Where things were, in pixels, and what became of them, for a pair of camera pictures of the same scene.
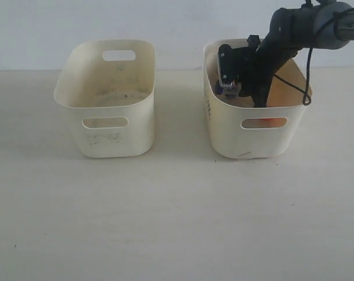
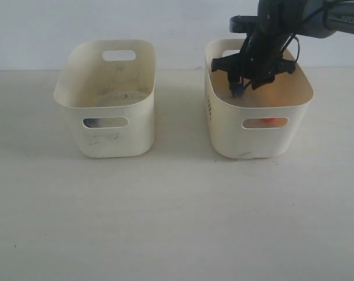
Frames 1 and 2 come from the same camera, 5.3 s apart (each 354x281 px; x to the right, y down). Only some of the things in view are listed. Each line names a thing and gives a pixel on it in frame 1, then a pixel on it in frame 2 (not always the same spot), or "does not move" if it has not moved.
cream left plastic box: x=111 y=85 does not move
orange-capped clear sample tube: x=267 y=119 does not move
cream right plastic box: x=241 y=131 does not move
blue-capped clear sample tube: x=218 y=89 -> x=95 y=123
